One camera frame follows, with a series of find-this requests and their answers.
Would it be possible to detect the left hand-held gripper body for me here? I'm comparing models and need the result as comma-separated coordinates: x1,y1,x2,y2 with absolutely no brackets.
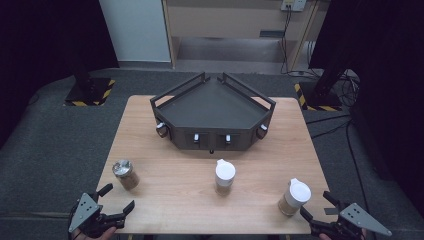
68,191,127,239

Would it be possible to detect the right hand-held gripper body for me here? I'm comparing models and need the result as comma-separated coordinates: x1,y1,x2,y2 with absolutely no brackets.
309,201,393,240

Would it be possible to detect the white-lid glass spice jar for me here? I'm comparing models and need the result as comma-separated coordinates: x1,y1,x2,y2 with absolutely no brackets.
214,158,237,197
277,177,313,217

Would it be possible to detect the silver-lid glass spice jar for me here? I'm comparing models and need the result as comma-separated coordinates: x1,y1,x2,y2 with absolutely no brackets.
111,159,141,192

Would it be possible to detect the black corner rack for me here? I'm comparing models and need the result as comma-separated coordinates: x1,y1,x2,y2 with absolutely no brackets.
149,71,277,155

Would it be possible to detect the person's left hand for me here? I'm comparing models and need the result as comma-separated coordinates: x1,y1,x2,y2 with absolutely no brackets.
71,226,118,240

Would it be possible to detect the person's right hand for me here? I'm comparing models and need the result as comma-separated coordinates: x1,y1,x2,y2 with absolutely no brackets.
318,228,368,240

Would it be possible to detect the black stand with striped base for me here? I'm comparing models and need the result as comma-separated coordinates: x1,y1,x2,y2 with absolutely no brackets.
293,43,358,112
63,49,117,108

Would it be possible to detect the black curtain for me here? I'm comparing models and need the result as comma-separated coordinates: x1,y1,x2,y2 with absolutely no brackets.
309,0,424,218
0,0,120,148

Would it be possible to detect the white panel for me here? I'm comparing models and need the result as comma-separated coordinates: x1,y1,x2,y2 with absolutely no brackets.
98,0,172,63

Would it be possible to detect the long black floor cable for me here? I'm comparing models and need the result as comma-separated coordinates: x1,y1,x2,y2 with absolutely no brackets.
305,113,378,240

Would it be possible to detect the bundle of black cables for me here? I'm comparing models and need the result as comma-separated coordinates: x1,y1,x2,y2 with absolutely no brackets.
334,69,362,108

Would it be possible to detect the black cable from socket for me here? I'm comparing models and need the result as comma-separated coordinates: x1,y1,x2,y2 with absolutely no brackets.
279,5,314,78

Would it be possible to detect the wall power socket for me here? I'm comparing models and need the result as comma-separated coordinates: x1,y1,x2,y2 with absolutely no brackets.
280,0,307,13

